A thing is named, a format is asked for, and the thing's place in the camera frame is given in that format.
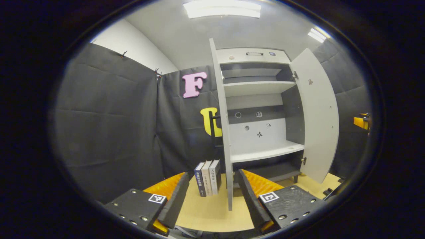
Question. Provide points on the wide white cabinet shelf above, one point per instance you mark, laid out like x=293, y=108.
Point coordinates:
x=265, y=152

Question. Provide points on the small ceiling light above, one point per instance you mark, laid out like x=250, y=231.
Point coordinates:
x=317, y=35

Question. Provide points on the grey cabinet drawer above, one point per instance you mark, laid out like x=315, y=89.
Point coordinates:
x=259, y=59

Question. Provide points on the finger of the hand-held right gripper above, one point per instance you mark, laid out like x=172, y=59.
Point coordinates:
x=360, y=122

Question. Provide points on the cabinet door with checkered sticker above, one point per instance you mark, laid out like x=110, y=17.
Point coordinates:
x=225, y=132

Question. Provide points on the small black object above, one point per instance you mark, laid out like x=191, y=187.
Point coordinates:
x=327, y=192

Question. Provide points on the beige book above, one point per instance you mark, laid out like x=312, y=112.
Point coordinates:
x=207, y=179

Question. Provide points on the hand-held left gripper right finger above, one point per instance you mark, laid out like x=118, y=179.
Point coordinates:
x=252, y=202

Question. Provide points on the narrow white cabinet shelf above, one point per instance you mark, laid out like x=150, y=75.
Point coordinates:
x=255, y=89

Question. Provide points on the grey double-door shoe cabinet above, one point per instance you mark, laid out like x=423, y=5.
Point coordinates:
x=275, y=132

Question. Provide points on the black backdrop cloth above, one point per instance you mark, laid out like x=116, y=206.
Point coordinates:
x=109, y=132

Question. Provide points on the grey book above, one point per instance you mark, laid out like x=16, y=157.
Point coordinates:
x=215, y=177

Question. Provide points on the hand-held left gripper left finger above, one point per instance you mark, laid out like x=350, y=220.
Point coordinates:
x=176, y=202

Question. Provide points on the blue book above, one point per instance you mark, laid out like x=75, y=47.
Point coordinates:
x=200, y=182

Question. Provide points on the cabinet door with box sticker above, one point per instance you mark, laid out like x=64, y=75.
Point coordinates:
x=318, y=116

